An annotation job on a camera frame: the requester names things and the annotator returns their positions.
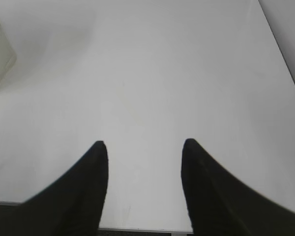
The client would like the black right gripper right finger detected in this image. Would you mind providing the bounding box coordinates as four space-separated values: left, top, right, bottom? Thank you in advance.
181 139 295 236

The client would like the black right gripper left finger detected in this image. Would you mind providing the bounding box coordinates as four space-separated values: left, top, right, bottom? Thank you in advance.
0 141 109 236

